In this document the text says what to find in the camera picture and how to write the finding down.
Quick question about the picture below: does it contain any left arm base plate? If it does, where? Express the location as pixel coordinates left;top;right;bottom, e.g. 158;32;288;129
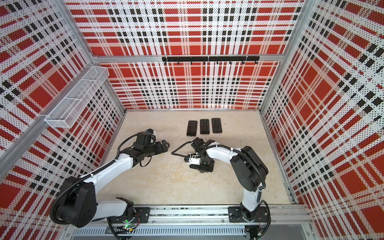
110;207;151;224

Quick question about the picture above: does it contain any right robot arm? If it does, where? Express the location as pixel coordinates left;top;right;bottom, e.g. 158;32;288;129
182;138;269;222

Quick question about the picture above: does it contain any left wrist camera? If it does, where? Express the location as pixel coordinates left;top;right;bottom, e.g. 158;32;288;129
147;129;156;136

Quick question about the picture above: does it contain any black phone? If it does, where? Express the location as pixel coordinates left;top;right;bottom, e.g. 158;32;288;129
212;118;223;134
187;121;198;137
200;119;210;135

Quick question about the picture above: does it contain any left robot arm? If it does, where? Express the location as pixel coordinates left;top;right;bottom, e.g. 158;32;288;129
50;129;170;228

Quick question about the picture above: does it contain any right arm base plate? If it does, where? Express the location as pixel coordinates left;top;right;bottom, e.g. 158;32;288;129
228;206;270;223

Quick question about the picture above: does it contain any black hook rail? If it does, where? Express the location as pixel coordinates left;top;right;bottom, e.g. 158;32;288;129
162;56;260;64

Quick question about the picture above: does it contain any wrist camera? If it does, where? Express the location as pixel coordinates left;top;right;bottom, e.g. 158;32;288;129
184;154;201;165
147;129;156;136

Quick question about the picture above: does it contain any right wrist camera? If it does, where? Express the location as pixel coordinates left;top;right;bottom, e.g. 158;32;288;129
184;154;201;165

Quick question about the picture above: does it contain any white wire mesh basket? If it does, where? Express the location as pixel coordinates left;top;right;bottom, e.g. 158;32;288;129
45;66;109;129

